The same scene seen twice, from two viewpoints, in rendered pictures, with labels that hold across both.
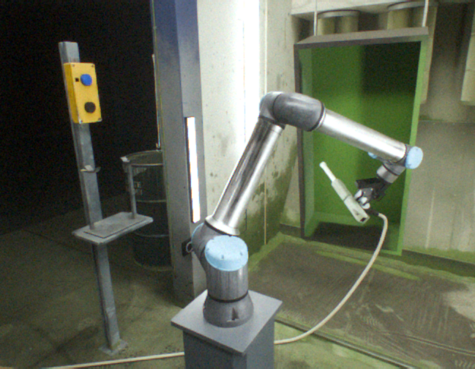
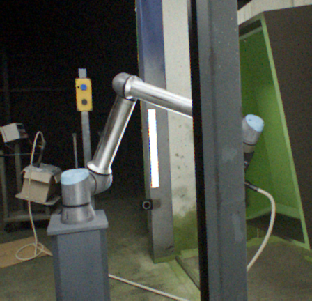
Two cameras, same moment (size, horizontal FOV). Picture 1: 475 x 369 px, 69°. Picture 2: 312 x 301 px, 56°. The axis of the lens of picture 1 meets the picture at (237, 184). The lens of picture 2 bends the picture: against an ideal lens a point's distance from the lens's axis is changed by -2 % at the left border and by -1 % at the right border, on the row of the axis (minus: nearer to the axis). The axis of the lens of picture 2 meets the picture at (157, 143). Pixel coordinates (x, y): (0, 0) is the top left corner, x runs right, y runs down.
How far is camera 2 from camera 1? 1.46 m
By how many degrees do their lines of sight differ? 44
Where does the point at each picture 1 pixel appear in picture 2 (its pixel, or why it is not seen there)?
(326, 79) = (258, 72)
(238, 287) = (69, 197)
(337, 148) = (280, 136)
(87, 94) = (83, 95)
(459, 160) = not seen: outside the picture
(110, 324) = not seen: hidden behind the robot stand
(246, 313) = (74, 218)
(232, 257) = (66, 175)
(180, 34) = (145, 56)
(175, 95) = not seen: hidden behind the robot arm
